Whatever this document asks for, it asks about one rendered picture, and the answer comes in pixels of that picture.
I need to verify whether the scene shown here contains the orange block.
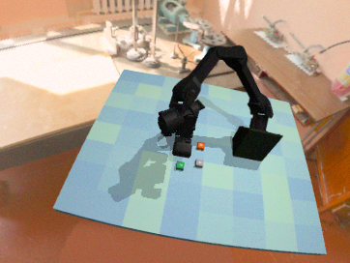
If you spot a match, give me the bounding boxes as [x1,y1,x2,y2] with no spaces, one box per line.
[197,142,205,151]

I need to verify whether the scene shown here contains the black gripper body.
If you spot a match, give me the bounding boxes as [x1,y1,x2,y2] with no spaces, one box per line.
[172,123,196,158]

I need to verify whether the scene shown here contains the green block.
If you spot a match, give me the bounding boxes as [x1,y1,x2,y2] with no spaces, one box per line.
[176,161,185,171]

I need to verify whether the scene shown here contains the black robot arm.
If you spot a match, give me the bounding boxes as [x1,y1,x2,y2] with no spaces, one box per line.
[158,44,274,136]

